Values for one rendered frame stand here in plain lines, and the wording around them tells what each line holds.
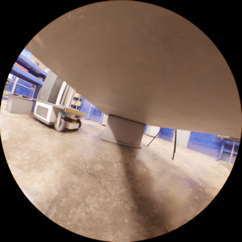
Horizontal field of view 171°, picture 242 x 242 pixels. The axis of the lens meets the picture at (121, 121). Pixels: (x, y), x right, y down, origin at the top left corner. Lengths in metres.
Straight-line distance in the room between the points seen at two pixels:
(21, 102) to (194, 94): 1.87
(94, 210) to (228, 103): 0.45
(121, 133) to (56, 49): 1.21
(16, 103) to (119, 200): 1.78
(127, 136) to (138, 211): 1.08
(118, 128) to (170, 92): 1.11
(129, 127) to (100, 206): 1.10
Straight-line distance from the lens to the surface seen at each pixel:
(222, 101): 0.19
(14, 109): 1.75
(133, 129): 1.27
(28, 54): 1.89
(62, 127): 1.08
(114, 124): 1.22
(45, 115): 1.21
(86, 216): 0.34
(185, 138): 3.99
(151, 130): 4.70
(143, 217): 0.39
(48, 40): 0.15
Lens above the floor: 0.32
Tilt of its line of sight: 1 degrees up
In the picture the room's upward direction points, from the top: 15 degrees clockwise
